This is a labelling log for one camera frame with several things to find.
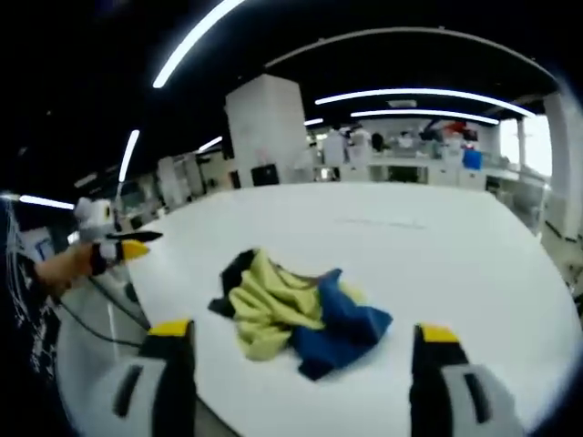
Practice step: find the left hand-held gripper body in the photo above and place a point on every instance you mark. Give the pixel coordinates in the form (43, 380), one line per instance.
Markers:
(93, 218)

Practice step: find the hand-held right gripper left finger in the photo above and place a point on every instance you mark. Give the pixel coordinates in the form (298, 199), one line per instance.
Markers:
(175, 364)

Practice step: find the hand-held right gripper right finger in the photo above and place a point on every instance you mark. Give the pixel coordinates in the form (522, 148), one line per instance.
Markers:
(437, 368)

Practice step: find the yellow blue black garment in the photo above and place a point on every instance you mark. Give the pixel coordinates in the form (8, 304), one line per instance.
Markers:
(291, 309)

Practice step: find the ceiling light strip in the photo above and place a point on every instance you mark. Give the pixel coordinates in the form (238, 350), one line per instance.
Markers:
(423, 94)
(45, 202)
(191, 43)
(129, 155)
(423, 114)

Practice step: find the person's dark printed shirt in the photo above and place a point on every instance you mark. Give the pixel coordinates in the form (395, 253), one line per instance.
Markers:
(23, 291)

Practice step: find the black box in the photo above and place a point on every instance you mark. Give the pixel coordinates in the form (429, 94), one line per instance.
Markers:
(264, 175)

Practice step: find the wide white pillar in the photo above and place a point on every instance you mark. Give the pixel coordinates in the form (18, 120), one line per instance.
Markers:
(266, 132)

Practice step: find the white counter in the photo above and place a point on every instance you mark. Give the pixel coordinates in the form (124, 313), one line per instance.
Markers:
(410, 170)

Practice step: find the blue box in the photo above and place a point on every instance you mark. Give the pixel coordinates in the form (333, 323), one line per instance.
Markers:
(473, 159)

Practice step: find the narrow white pillar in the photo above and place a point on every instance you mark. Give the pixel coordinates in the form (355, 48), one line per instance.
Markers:
(562, 159)

